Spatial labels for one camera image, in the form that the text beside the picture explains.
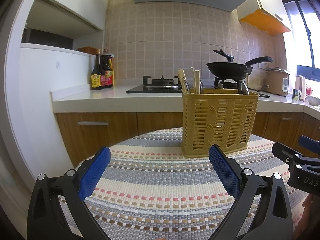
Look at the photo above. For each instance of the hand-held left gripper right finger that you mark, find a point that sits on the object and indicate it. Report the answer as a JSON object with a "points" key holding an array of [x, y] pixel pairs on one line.
{"points": [[225, 175]]}

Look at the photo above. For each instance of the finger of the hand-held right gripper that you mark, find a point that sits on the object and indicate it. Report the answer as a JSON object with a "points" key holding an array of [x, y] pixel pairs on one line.
{"points": [[285, 152], [311, 145]]}

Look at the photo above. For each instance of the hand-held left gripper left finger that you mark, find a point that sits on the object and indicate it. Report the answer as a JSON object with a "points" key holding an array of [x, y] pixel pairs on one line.
{"points": [[93, 175]]}

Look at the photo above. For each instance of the yellow plastic utensil basket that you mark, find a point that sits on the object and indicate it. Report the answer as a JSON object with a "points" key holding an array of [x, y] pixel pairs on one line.
{"points": [[220, 125]]}

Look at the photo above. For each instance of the metal spoon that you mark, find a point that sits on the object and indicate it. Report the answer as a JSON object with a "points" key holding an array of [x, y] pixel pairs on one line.
{"points": [[243, 88], [201, 87], [186, 85]]}

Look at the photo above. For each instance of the person's right hand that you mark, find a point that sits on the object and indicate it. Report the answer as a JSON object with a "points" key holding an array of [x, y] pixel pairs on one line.
{"points": [[306, 217]]}

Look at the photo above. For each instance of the patterned bowl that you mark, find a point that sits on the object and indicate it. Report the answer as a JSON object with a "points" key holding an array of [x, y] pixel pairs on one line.
{"points": [[313, 100]]}

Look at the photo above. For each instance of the wooden base cabinets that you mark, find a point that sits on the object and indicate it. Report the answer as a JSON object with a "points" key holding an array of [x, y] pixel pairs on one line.
{"points": [[120, 130]]}

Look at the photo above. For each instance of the dark green cup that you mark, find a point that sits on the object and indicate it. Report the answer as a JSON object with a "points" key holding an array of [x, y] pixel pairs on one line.
{"points": [[296, 95]]}

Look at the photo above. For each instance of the small red container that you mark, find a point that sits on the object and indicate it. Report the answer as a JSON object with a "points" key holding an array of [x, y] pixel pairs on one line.
{"points": [[310, 90]]}

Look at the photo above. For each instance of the white electric kettle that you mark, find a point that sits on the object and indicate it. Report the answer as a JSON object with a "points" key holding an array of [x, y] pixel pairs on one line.
{"points": [[301, 87]]}

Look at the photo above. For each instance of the striped woven table mat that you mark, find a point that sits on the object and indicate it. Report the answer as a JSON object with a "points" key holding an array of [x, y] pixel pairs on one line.
{"points": [[160, 180]]}

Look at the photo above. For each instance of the beige rice cooker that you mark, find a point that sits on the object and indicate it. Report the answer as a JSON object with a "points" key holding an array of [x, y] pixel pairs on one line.
{"points": [[276, 81]]}

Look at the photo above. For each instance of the white kitchen countertop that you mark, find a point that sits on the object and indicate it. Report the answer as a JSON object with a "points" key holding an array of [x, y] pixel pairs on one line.
{"points": [[112, 97]]}

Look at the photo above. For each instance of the dark soy sauce bottle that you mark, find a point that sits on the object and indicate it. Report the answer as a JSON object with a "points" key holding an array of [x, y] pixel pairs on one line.
{"points": [[98, 77]]}

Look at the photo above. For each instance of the black wok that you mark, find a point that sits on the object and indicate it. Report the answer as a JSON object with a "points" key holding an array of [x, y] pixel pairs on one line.
{"points": [[230, 70]]}

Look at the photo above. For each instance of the red label sauce bottle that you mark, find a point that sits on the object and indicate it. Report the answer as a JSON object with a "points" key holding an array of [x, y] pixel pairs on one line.
{"points": [[109, 72]]}

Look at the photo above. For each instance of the black gas stove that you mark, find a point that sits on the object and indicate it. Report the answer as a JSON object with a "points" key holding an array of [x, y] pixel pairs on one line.
{"points": [[155, 90]]}

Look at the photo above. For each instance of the dark framed window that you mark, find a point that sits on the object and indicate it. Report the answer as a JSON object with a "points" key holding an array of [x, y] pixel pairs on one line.
{"points": [[306, 30]]}

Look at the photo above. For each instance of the orange woven basket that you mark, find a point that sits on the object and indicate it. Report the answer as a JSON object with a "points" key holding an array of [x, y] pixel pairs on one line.
{"points": [[87, 49]]}

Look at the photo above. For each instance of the white wall outlet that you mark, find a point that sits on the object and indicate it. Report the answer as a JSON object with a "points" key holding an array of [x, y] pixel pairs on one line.
{"points": [[261, 66]]}

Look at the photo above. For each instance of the orange wall cabinet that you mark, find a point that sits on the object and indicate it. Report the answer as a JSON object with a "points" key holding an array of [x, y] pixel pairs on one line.
{"points": [[265, 21]]}

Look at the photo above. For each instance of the white wall cabinet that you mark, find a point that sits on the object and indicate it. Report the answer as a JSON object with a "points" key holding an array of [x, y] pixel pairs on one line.
{"points": [[65, 10]]}

